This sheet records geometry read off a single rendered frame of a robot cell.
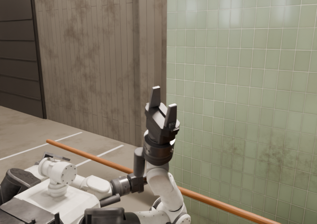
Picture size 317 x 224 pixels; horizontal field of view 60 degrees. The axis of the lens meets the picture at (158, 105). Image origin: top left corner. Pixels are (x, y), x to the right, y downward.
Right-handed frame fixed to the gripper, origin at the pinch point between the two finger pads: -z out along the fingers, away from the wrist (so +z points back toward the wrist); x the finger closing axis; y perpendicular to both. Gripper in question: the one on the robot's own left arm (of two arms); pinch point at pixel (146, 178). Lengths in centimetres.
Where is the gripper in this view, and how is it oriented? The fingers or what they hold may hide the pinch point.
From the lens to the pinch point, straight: 142.7
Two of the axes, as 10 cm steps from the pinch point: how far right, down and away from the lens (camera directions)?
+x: 0.4, 9.7, 2.5
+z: -8.7, 1.6, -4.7
